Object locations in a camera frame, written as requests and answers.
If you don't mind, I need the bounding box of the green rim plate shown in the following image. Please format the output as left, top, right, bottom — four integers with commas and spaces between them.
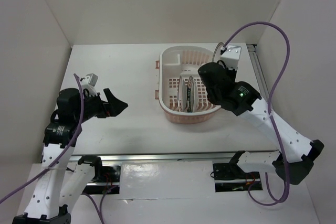
186, 76, 195, 113

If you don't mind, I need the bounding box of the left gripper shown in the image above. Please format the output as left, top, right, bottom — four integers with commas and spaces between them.
75, 88, 128, 123

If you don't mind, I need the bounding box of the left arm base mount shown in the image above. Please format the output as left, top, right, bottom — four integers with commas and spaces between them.
83, 165, 121, 195

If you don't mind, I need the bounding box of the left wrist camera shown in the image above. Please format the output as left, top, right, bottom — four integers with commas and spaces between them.
80, 73, 98, 96

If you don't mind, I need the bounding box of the red character plate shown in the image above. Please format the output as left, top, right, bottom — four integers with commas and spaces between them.
212, 42, 226, 62

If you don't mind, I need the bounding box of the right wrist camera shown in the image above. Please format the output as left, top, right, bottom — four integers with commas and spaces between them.
220, 45, 241, 71

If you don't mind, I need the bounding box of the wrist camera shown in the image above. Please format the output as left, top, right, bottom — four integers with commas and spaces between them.
80, 73, 98, 96
220, 45, 241, 71

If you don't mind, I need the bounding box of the aluminium side rail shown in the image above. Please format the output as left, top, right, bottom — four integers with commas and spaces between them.
247, 44, 269, 102

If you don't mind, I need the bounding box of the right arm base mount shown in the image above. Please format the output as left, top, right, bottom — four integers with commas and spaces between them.
210, 163, 263, 193

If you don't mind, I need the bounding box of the white pink dish rack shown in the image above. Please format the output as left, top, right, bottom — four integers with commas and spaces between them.
155, 46, 220, 124

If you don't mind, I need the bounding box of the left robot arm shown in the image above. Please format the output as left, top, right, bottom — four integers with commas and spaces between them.
13, 88, 128, 223

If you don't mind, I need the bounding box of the aluminium front rail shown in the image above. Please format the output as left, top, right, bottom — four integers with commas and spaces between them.
40, 149, 281, 164

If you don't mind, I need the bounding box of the orange sunburst plate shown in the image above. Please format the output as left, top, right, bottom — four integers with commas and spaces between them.
177, 76, 186, 112

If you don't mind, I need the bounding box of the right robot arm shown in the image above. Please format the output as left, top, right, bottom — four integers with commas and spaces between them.
198, 62, 324, 185

